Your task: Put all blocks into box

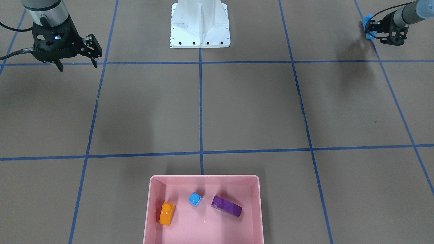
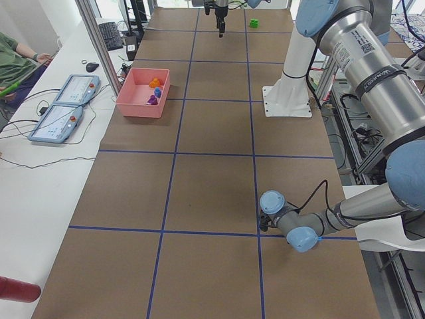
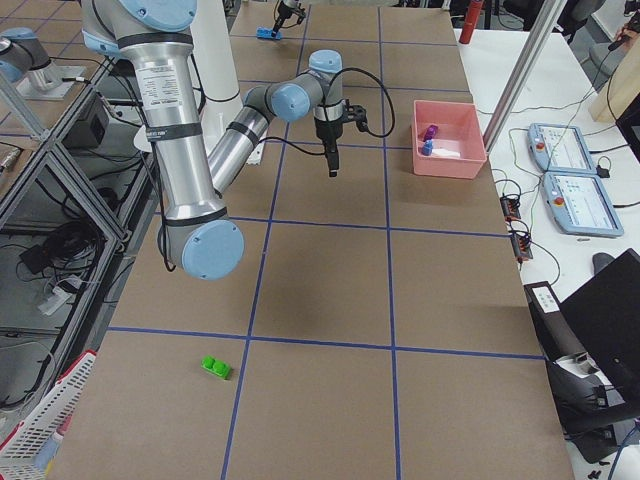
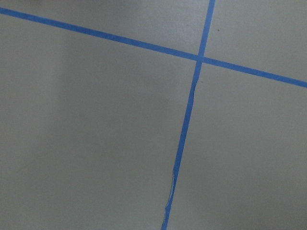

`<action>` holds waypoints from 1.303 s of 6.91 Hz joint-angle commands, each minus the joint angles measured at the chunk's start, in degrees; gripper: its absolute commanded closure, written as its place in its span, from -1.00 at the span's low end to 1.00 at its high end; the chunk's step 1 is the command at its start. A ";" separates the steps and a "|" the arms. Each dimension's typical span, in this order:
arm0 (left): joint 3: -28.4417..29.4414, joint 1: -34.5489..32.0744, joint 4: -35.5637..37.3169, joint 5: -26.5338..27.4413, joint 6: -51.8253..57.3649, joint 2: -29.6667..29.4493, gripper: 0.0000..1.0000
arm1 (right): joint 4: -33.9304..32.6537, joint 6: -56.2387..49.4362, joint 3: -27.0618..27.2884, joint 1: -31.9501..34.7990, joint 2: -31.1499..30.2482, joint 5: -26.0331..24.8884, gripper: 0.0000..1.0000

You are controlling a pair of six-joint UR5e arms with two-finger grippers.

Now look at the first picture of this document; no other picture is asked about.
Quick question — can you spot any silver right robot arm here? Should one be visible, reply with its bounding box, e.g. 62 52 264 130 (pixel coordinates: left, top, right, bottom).
21 0 102 72

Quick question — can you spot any white camera stand base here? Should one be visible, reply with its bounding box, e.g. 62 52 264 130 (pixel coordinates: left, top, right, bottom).
170 0 231 48

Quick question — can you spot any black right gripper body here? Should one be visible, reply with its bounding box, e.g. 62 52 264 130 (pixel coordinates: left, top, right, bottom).
32 16 102 64

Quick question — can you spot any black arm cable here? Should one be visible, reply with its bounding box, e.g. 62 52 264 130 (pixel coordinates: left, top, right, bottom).
0 21 36 61
368 2 414 23

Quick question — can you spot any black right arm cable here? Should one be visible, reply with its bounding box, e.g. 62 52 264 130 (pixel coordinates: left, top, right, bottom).
0 21 36 61

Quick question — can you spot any long blue four-stud block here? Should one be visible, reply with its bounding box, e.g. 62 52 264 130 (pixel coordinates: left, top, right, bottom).
362 14 377 40

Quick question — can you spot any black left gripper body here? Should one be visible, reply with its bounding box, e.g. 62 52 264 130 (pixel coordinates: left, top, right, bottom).
369 14 409 46

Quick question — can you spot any purple toy block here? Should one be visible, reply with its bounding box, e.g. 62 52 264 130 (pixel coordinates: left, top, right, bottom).
211 196 243 218

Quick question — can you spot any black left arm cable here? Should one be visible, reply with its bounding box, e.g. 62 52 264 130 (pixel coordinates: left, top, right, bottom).
368 2 414 23

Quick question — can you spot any orange toy block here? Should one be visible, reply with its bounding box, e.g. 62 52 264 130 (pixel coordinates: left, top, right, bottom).
159 201 176 226

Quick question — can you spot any pink plastic box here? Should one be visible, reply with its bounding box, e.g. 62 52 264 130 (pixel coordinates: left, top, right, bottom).
143 175 264 244

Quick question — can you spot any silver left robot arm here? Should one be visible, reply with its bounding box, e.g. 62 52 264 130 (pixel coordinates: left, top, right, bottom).
362 0 434 46

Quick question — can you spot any small blue toy block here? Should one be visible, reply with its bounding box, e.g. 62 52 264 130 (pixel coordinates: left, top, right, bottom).
188 192 202 207

